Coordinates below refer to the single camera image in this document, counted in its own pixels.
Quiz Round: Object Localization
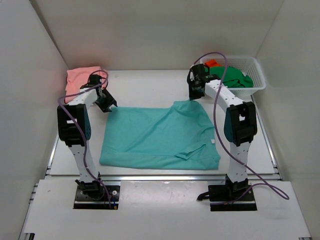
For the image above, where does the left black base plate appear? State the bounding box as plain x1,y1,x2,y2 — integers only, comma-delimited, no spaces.
73,185,121,210

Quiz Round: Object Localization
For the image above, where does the white plastic basket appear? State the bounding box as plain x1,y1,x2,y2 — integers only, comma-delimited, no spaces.
199,54,266,100

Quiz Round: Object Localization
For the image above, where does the orange t shirt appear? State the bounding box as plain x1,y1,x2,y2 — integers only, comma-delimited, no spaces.
204,59,221,68

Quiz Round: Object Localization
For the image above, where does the purple cable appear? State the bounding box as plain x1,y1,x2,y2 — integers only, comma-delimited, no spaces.
191,51,290,207
57,69,113,210

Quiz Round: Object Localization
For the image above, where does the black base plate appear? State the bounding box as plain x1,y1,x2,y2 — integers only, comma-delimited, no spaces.
196,185,258,212
73,185,121,210

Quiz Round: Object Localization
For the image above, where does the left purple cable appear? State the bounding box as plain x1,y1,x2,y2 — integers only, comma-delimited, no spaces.
57,69,113,210

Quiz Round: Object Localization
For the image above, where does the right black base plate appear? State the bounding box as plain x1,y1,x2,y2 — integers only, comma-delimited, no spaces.
196,185,258,212

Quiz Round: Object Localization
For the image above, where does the aluminium rail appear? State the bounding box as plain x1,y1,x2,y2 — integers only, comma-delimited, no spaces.
99,174,279,182

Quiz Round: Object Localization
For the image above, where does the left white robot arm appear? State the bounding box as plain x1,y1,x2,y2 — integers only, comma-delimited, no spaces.
57,70,117,201

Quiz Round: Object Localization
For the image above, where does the green t shirt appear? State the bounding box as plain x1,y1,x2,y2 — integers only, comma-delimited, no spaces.
209,66,254,88

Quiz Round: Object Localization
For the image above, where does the teal t shirt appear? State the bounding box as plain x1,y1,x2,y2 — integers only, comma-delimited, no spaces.
99,100,221,171

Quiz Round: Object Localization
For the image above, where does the folded pink t shirt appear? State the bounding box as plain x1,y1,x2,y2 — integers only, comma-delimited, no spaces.
65,66,107,95

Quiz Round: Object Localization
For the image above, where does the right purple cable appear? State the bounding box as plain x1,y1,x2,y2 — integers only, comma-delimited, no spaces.
191,51,290,207

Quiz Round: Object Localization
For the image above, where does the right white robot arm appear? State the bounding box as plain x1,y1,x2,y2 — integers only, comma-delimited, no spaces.
187,64,258,200

